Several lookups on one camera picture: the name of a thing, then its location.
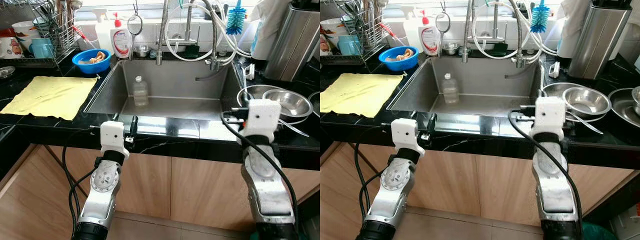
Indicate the large steel plate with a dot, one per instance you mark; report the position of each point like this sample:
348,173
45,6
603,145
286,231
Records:
252,92
552,90

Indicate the small round mesh strainer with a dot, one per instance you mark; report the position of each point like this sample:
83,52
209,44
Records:
443,22
135,25

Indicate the small steel cup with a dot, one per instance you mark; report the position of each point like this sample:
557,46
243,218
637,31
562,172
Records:
451,49
142,51

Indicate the wooden cabinet door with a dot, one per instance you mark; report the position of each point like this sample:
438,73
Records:
505,192
210,195
450,182
145,185

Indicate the steel tumbler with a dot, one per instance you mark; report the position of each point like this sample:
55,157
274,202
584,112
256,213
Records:
636,100

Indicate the teal mug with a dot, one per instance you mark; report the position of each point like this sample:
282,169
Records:
41,49
350,46

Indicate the stainless steel sink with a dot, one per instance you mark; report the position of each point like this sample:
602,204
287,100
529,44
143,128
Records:
175,85
490,82

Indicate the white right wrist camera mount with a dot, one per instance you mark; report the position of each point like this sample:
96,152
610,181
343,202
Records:
262,120
548,117

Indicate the wooden cabinet side panel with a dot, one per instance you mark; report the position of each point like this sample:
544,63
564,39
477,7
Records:
30,200
335,200

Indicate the grey storage box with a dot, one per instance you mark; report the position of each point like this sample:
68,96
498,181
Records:
627,225

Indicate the steel spoon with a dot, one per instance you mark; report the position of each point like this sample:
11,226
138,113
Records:
590,126
296,129

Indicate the white dish soap bottle red cap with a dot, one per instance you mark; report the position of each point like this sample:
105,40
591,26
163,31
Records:
121,42
430,40

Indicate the steel plate with cup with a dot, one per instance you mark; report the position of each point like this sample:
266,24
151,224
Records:
315,102
622,107

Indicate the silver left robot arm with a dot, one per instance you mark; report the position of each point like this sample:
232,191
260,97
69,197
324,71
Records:
100,200
390,200

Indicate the steel tap with crossbar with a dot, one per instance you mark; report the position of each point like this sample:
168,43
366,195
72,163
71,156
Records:
189,25
495,22

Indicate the white pump bottle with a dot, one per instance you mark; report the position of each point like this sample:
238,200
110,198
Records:
412,30
104,32

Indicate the steel knife block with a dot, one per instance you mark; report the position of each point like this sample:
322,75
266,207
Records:
295,45
600,42

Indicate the blue bottle brush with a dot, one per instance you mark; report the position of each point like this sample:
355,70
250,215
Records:
540,18
236,21

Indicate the blue plastic bowl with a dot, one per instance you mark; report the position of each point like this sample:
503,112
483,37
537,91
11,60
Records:
92,68
400,65

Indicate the small white plastic clip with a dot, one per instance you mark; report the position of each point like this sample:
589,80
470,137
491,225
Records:
249,72
554,70

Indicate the steel bowl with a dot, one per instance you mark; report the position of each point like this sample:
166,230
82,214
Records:
292,102
589,100

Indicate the yellow cleaning cloth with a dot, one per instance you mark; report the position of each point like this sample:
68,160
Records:
360,92
50,95

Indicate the white container blue label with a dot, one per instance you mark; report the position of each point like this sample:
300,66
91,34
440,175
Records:
265,35
570,32

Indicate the clear plastic bottle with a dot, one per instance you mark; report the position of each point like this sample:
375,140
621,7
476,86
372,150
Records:
141,94
450,91

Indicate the white mug cartoon print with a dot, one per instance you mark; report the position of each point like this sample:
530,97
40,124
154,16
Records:
325,46
10,47

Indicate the orange food scraps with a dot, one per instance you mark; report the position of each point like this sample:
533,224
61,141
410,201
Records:
405,54
97,57

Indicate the dark green sponge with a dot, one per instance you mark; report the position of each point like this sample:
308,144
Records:
192,51
498,49

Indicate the steel spring neck faucet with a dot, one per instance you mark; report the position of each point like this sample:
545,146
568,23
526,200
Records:
466,30
161,35

